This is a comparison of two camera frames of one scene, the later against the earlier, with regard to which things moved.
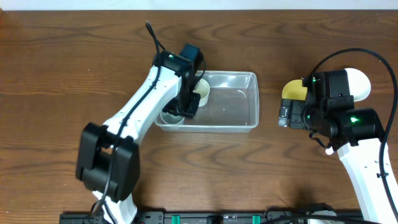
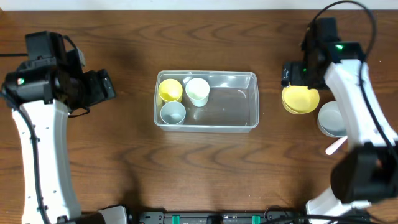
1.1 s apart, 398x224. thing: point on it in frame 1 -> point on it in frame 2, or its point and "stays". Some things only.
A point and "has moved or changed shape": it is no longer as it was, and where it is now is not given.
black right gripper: x=286 y=110 -> x=296 y=78
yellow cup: x=294 y=89 has moved or changed shape
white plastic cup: x=203 y=88 stays
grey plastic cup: x=170 y=118 stays
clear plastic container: x=233 y=105 stays
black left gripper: x=191 y=112 -> x=102 y=92
